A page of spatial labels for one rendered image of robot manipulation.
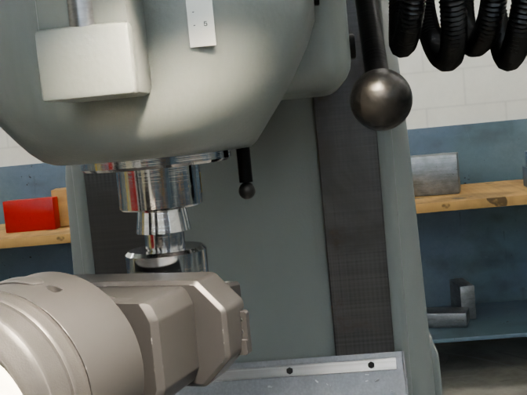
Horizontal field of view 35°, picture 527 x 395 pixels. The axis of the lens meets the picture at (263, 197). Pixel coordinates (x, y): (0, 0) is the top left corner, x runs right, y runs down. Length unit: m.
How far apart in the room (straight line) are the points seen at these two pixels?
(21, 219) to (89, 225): 3.51
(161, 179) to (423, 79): 4.28
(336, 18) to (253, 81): 0.19
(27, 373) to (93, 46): 0.13
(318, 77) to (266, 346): 0.38
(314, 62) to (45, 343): 0.31
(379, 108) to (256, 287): 0.49
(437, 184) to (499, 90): 0.82
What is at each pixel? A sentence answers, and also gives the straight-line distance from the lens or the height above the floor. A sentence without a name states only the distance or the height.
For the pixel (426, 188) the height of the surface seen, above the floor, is 0.92.
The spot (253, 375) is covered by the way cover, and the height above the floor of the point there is 1.07.
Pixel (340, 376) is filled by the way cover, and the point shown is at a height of 1.06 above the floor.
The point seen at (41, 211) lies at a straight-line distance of 4.34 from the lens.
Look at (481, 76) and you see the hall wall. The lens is 4.76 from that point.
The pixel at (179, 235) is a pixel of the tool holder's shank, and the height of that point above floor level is 1.26.
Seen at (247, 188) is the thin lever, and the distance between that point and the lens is 0.48.
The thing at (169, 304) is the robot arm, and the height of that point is 1.24.
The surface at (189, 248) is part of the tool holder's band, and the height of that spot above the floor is 1.26.
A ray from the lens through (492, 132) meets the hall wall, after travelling 4.76.
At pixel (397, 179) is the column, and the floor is 1.25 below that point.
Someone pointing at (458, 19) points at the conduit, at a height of 1.39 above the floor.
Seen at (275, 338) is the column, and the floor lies 1.10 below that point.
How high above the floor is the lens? 1.32
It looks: 5 degrees down
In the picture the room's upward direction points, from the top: 5 degrees counter-clockwise
